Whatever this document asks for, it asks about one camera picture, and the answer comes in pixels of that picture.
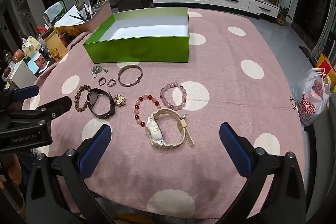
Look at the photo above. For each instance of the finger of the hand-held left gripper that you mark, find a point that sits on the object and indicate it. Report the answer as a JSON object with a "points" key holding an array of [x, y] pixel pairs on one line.
{"points": [[26, 92], [56, 106]]}

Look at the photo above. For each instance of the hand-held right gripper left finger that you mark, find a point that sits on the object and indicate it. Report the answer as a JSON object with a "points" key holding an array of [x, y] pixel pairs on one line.
{"points": [[94, 151]]}

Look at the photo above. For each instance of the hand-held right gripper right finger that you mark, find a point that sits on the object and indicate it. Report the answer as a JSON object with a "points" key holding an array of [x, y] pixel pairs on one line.
{"points": [[236, 151]]}

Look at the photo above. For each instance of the dark wrist watch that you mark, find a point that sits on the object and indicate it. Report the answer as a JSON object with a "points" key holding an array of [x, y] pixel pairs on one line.
{"points": [[92, 97]]}

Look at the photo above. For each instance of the gold flower brooch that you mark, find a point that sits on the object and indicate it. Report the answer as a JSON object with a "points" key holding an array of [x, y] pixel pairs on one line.
{"points": [[119, 100]]}

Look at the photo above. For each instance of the cream wrist watch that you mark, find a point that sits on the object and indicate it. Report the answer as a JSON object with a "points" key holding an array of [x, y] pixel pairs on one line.
{"points": [[155, 132]]}

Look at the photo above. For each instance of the metal bangle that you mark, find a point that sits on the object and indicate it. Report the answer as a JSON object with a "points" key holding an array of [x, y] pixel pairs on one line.
{"points": [[123, 81]]}

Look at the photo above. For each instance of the green cardboard box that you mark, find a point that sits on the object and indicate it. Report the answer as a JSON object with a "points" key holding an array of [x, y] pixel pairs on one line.
{"points": [[147, 37]]}

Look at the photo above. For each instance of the white box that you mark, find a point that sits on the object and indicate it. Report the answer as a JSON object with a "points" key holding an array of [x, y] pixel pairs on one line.
{"points": [[22, 74]]}

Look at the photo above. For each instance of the pink polka dot blanket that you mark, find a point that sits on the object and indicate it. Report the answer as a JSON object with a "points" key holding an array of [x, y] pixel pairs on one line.
{"points": [[210, 113]]}

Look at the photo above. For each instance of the yellow bear bag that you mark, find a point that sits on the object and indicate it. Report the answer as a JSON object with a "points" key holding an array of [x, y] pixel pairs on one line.
{"points": [[55, 47]]}

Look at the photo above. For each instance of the yellow snack bag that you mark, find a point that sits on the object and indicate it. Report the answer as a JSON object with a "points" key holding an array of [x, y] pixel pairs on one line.
{"points": [[67, 29]]}

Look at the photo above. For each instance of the white papers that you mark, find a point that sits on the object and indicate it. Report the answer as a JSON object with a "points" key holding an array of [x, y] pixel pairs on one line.
{"points": [[65, 18]]}

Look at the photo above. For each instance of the white plastic shopping bag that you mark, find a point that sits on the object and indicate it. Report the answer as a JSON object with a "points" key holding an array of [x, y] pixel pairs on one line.
{"points": [[311, 100]]}

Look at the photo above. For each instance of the pink pen holder box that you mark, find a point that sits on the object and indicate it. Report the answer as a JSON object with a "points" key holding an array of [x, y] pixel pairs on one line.
{"points": [[98, 15]]}

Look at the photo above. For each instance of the yellow and red bag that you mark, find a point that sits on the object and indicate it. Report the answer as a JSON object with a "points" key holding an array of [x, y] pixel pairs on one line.
{"points": [[325, 64]]}

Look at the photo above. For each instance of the small potted plant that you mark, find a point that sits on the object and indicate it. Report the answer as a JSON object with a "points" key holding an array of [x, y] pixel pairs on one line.
{"points": [[283, 16]]}

